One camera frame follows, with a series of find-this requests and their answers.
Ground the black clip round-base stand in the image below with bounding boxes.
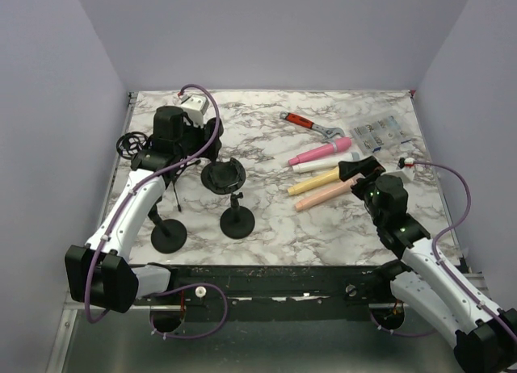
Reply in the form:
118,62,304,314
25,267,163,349
148,205,187,254

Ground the white grey-headed microphone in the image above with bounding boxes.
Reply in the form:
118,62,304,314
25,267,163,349
292,152,360,173

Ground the black shock-mount round-base stand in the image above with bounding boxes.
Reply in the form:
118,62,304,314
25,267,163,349
220,192,255,240

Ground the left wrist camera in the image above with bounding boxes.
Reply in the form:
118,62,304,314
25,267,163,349
179,94,209,128

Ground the peach microphone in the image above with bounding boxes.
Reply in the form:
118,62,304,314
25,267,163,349
295,177,358,212

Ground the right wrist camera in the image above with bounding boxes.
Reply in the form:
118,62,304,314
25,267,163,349
393,157,415,183

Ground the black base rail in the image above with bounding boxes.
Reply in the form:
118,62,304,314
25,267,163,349
100,262,421,321

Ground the black tripod shock-mount stand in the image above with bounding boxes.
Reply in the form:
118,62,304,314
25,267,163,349
116,132,201,212

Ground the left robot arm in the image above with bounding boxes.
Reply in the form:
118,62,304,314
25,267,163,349
65,103,224,313

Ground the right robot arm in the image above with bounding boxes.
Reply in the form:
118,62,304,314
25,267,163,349
338,157,516,372

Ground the beige microphone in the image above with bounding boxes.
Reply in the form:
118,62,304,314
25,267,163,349
288,166,340,196

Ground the tall black round-base stand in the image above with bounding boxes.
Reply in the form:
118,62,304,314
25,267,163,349
200,157,246,195

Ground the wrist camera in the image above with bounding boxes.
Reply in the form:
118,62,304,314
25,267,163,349
179,94,209,128
393,157,415,183

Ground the clear plastic parts box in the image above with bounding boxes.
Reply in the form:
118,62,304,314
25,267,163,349
349,111,414,155

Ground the pink microphone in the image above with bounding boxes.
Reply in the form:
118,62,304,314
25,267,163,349
288,136,352,166

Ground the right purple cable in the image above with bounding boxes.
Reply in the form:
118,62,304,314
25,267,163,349
369,161,517,364

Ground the red handled adjustable wrench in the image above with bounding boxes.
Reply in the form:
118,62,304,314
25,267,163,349
280,111,345,142

